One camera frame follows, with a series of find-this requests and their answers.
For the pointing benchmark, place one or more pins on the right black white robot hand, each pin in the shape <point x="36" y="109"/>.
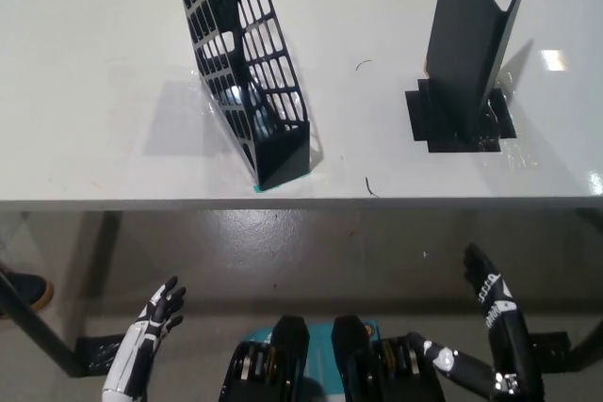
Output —
<point x="509" y="341"/>

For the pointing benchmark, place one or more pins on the dark metal table leg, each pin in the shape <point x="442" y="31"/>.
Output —
<point x="589" y="331"/>
<point x="47" y="331"/>

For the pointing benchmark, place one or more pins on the teal tape piece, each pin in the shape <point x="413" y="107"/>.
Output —
<point x="257" y="188"/>

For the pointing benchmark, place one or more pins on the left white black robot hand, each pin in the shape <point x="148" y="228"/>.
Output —
<point x="141" y="341"/>

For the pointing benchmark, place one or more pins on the black notebook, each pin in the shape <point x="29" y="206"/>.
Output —
<point x="461" y="44"/>

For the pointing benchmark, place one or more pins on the dark shoe with tan sole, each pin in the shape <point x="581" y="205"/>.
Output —
<point x="26" y="286"/>

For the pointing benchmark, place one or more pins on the black floor tape patch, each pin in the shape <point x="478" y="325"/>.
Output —
<point x="101" y="352"/>
<point x="551" y="341"/>

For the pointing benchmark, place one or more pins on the black mesh file shelf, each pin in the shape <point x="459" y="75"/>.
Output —
<point x="282" y="157"/>

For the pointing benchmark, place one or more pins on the black teal robot body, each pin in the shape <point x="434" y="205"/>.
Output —
<point x="292" y="355"/>

